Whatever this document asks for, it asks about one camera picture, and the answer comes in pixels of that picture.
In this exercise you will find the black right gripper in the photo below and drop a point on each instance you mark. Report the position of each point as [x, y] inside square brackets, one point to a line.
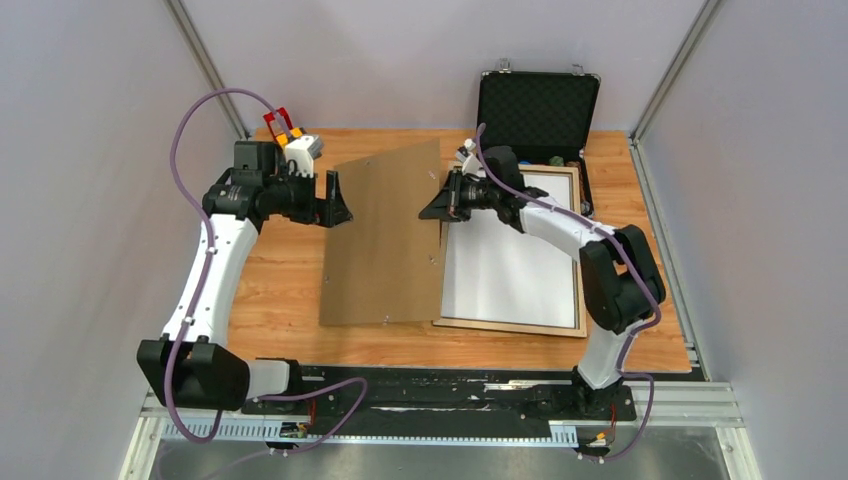
[449, 204]

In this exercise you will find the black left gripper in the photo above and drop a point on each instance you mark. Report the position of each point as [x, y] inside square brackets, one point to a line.
[336, 210]

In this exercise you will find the brown backing board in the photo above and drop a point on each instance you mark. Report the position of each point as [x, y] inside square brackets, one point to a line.
[385, 265]

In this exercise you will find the autumn leaves photo print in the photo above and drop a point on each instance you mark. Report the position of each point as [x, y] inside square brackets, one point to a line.
[510, 258]

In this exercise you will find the wooden picture frame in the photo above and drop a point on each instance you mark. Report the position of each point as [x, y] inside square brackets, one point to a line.
[580, 298]

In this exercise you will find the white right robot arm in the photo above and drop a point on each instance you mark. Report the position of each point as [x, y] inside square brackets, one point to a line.
[622, 288]

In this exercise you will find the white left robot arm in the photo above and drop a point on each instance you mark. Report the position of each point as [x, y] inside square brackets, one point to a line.
[189, 365]

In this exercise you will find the yellow red toy block house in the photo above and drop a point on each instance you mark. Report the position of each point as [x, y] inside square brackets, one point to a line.
[280, 126]

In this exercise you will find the black poker chip case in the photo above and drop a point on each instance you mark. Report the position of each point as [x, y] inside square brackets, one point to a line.
[545, 117]

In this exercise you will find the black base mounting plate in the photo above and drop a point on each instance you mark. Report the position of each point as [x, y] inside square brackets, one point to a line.
[443, 402]

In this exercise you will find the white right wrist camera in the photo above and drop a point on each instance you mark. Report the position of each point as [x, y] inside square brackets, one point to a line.
[468, 158]

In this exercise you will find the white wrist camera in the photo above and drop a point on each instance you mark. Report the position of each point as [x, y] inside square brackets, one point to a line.
[301, 153]
[468, 158]

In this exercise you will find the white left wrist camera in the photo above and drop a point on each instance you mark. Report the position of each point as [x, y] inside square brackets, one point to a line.
[301, 153]

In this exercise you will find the aluminium front rail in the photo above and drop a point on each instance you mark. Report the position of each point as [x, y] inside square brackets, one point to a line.
[686, 428]

